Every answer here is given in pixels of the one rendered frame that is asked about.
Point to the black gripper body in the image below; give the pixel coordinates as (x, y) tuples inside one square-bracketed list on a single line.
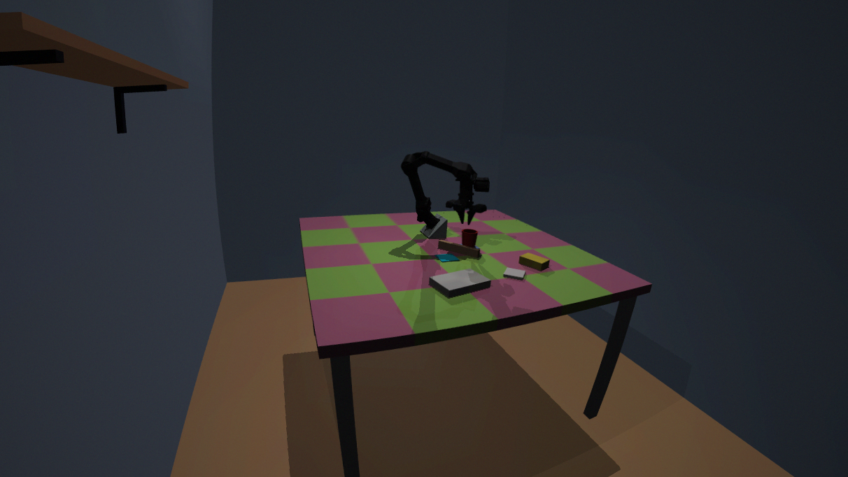
[(479, 208)]

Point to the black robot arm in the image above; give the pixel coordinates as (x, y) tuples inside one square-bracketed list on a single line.
[(461, 170)]

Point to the yellow rectangular block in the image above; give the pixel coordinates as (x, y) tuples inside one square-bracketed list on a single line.
[(534, 261)]

